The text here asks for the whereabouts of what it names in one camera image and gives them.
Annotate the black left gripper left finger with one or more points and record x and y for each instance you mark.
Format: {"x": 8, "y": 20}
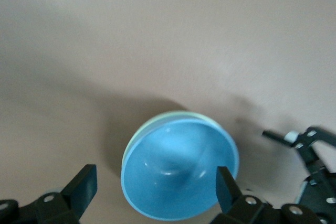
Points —
{"x": 76, "y": 195}

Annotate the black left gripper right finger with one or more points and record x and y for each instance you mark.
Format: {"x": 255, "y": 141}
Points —
{"x": 228, "y": 195}

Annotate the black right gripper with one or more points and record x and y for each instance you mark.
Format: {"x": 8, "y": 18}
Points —
{"x": 323, "y": 192}

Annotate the blue bowl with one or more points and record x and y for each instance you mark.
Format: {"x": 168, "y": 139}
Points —
{"x": 170, "y": 171}

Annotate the light green bowl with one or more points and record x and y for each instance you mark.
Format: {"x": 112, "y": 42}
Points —
{"x": 147, "y": 125}

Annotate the brown table cloth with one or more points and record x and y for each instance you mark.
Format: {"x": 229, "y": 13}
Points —
{"x": 168, "y": 24}

